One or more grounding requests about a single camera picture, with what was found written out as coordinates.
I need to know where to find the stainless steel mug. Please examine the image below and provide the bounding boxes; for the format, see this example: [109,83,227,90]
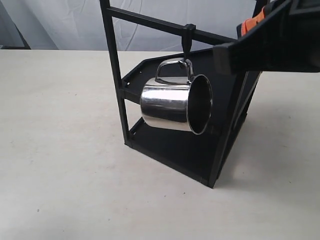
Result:
[139,58,214,135]

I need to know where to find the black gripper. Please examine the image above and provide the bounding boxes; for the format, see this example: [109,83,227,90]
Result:
[212,0,320,75]

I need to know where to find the black plastic rail hook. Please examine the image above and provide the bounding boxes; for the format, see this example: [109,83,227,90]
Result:
[181,23,196,60]

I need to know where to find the white backdrop curtain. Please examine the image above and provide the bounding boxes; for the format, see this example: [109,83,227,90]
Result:
[0,0,256,52]

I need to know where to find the black metal two-tier rack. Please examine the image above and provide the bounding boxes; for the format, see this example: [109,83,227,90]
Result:
[100,0,261,188]

